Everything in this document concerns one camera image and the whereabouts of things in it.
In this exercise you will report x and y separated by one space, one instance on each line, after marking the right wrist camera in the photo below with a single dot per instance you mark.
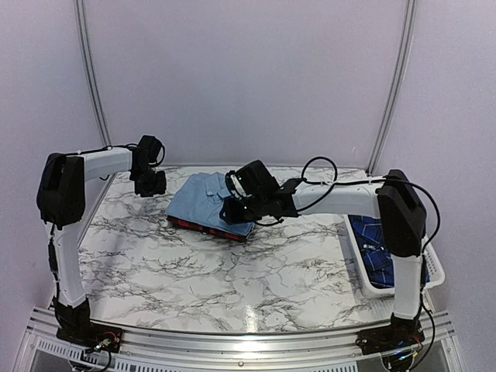
234 186

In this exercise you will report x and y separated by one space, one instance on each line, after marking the right aluminium corner post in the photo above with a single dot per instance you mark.
398 77

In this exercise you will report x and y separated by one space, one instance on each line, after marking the light blue long sleeve shirt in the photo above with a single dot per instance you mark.
200 200

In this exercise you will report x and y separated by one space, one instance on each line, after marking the aluminium front frame rail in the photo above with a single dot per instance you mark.
159 350

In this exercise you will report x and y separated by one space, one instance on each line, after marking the red black plaid shirt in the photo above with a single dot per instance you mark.
182 224

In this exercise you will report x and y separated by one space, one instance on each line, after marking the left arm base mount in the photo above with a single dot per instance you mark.
97 335

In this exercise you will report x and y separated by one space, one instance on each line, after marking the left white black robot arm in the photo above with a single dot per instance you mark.
61 200

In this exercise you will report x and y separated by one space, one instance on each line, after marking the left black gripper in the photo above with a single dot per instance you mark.
160 188

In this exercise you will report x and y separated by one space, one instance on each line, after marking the blue plaid shirt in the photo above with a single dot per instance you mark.
374 265

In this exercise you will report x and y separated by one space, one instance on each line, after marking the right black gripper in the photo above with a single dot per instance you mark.
233 216

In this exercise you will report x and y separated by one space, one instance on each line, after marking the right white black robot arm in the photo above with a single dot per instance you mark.
385 213

